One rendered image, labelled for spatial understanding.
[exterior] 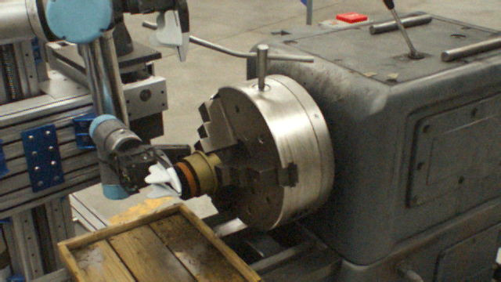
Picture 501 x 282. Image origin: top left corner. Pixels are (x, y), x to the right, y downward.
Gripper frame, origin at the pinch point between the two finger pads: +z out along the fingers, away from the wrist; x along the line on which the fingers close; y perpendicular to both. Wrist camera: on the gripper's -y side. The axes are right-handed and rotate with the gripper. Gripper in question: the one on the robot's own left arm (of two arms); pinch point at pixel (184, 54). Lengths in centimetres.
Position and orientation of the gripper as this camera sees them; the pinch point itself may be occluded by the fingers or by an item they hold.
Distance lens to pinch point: 107.4
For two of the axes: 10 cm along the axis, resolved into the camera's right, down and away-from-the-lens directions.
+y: -8.3, 2.5, -5.0
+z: 2.0, 9.7, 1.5
